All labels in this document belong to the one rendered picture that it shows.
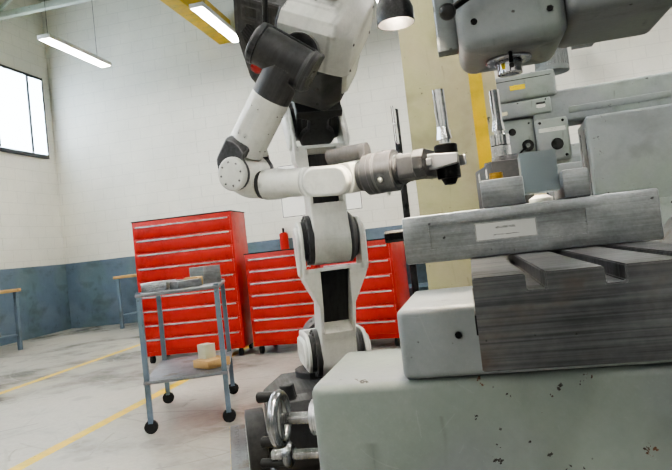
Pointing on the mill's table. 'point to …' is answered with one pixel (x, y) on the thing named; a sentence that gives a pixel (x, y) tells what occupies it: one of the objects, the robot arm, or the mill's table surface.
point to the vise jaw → (502, 192)
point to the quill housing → (507, 15)
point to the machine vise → (537, 224)
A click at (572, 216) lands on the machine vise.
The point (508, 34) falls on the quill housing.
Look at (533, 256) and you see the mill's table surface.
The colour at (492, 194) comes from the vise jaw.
